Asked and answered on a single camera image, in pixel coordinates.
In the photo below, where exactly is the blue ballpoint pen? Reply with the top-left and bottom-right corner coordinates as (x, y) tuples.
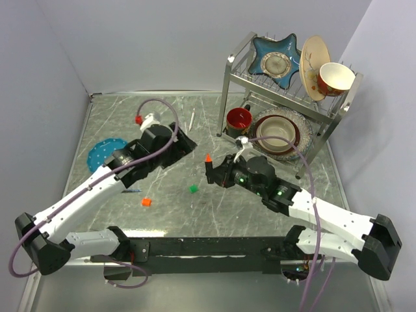
(122, 189), (141, 193)

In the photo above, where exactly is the black orange highlighter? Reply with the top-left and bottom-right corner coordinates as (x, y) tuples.
(205, 154), (214, 184)

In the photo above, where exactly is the steel dish rack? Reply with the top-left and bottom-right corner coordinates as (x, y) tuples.
(216, 32), (363, 163)

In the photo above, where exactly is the black floral mug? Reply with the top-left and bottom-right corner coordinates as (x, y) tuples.
(226, 105), (253, 138)

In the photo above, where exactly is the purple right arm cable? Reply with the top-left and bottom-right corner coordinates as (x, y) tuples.
(248, 135), (335, 312)

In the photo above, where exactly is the teal polka dot plate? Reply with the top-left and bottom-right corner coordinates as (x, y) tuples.
(86, 138), (127, 173)

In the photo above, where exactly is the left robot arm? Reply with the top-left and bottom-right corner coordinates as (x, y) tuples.
(15, 122), (197, 275)

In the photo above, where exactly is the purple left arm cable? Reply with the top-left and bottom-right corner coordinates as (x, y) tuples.
(7, 97), (180, 290)

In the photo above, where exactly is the blue speckled plate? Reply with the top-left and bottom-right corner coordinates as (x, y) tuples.
(248, 106), (313, 161)

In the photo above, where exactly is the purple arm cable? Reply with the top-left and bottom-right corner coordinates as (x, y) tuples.
(248, 135), (335, 312)
(7, 97), (180, 290)

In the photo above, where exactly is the white pink acrylic marker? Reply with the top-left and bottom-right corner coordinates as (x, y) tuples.
(188, 108), (196, 131)

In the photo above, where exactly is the cream floral plate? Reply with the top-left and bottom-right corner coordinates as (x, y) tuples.
(299, 35), (331, 101)

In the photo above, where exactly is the dark red plate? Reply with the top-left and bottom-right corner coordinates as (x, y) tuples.
(253, 114), (302, 156)

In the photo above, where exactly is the red white bowl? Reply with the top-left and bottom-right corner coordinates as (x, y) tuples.
(317, 62), (356, 96)

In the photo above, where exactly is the blue star shaped dish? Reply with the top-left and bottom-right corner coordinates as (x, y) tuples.
(248, 33), (301, 90)

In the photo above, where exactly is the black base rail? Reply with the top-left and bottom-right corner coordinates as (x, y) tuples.
(90, 226), (313, 282)

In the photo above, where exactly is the beige bowl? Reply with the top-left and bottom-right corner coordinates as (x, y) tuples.
(256, 116), (297, 151)

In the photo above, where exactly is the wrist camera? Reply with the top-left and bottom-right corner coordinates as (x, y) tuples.
(233, 136), (254, 163)
(135, 113), (161, 132)

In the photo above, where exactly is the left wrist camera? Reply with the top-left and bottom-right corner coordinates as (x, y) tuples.
(135, 113), (161, 132)

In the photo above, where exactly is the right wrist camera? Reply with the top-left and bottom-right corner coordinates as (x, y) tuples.
(233, 136), (254, 163)

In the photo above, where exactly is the orange highlighter cap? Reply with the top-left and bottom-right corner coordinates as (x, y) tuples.
(141, 198), (152, 207)

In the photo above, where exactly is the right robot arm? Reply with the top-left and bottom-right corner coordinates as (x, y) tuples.
(205, 155), (402, 281)

